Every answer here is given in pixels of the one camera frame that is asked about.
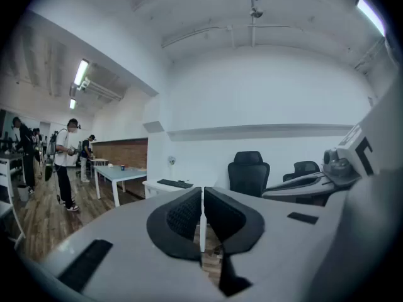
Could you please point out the ceiling tube light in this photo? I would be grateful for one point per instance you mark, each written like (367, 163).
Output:
(81, 72)
(72, 104)
(371, 16)

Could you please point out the black keyboard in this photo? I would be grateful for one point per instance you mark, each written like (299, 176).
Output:
(175, 183)

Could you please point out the blue artificial flower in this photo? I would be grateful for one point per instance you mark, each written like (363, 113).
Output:
(171, 160)

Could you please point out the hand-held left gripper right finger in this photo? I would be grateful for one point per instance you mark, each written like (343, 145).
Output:
(233, 225)

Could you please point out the wooden table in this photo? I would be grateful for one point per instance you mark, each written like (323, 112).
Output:
(99, 160)

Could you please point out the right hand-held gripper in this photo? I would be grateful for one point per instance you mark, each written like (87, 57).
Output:
(384, 131)

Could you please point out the white trash bin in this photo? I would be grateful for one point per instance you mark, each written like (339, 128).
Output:
(23, 193)

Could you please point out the white metal rack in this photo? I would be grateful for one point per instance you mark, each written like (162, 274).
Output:
(7, 168)

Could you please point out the light blue table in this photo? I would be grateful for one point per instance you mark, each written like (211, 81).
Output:
(126, 173)

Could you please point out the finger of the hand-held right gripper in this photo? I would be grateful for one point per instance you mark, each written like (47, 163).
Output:
(299, 194)

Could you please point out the black mesh office chair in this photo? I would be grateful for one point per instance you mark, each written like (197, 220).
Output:
(248, 175)
(303, 168)

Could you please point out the white desk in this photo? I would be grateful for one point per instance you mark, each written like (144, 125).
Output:
(151, 186)

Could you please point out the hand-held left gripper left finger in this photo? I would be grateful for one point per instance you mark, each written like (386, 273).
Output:
(176, 231)

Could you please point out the ceiling security camera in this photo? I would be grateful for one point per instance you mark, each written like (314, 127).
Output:
(256, 12)

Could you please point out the white vase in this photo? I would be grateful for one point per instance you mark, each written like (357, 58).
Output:
(172, 171)

